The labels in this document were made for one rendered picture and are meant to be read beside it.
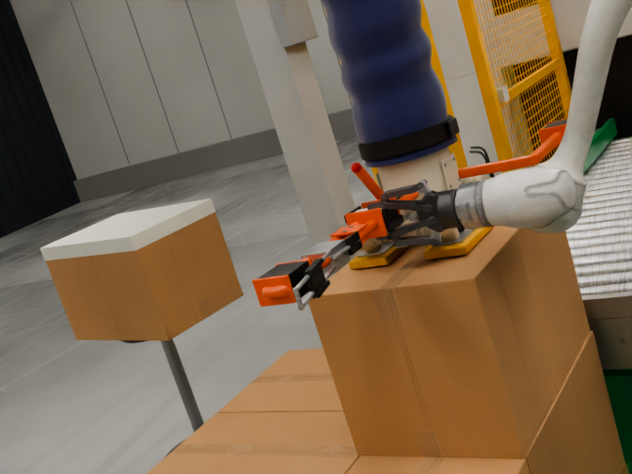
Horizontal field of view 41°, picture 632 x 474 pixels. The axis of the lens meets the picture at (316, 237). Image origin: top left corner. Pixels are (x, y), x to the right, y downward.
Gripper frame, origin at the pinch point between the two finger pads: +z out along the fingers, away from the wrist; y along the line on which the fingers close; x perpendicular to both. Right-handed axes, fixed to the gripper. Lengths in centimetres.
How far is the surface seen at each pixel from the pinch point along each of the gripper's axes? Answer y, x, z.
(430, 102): -18.4, 22.4, -9.6
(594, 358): 59, 52, -22
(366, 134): -15.7, 16.8, 4.7
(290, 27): -45, 131, 86
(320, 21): -61, 923, 521
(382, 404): 40.3, -3.6, 8.5
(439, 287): 14.4, -3.8, -12.8
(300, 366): 53, 45, 65
